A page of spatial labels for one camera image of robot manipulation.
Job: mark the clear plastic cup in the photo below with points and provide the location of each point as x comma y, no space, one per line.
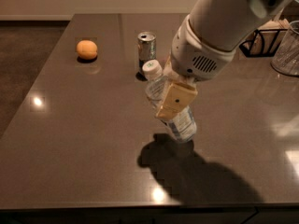
286,59

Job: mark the black wire basket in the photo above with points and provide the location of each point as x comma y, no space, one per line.
262,43

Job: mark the orange round fruit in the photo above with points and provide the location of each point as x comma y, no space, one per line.
86,49

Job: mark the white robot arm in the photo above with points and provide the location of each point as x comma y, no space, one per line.
206,41

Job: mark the clear plastic water bottle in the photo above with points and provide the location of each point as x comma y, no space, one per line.
170,95

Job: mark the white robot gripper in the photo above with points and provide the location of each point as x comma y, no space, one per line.
195,56

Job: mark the snack packets in basket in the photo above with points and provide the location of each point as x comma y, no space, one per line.
280,21

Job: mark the silver aluminium drink can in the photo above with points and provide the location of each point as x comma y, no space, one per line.
146,43

